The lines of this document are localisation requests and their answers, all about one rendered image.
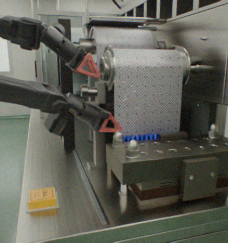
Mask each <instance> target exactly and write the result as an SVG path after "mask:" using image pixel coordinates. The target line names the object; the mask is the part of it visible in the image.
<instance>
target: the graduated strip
mask: <svg viewBox="0 0 228 243"><path fill-rule="evenodd" d="M72 153H73V155H74V158H75V160H76V163H77V166H78V168H79V171H80V173H81V176H82V178H83V181H84V183H85V186H86V188H87V191H88V194H89V196H90V199H91V201H92V203H93V206H94V209H95V211H96V214H97V216H98V218H99V221H100V224H101V225H102V226H105V225H111V224H110V222H109V220H108V218H107V215H106V213H105V211H104V209H103V206H102V204H101V202H100V200H99V198H98V196H97V193H96V191H95V189H94V187H93V185H92V182H91V180H90V178H89V176H88V174H87V172H86V169H85V167H84V165H83V163H82V161H81V159H80V156H79V154H78V152H77V151H76V150H73V151H72Z"/></svg>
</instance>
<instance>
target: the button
mask: <svg viewBox="0 0 228 243"><path fill-rule="evenodd" d="M54 206H56V197H55V189H54V187H49V188H42V189H33V190H29V198H28V207H29V210H34V209H41V208H48V207H54Z"/></svg>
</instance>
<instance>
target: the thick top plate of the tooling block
mask: <svg viewBox="0 0 228 243"><path fill-rule="evenodd" d="M218 136H219V138H209V137H207V135H199V136H188V137H187V139H176V140H165V141H160V140H158V139H152V140H140V141H136V142H137V144H138V149H139V155H140V157H139V158H135V159H131V158H127V157H126V152H127V148H128V143H129V142H124V145H125V146H124V147H123V148H114V147H112V145H113V143H110V144H106V162H107V164H108V165H109V166H110V168H111V169H112V171H113V172H114V174H115V175H116V176H117V178H118V179H119V181H120V182H121V184H122V185H127V184H134V183H142V182H149V181H157V180H164V179H169V178H177V177H181V169H182V160H183V159H191V158H199V157H208V156H215V157H217V158H219V160H218V171H217V172H219V171H227V170H228V146H227V143H228V138H226V137H224V136H221V135H218Z"/></svg>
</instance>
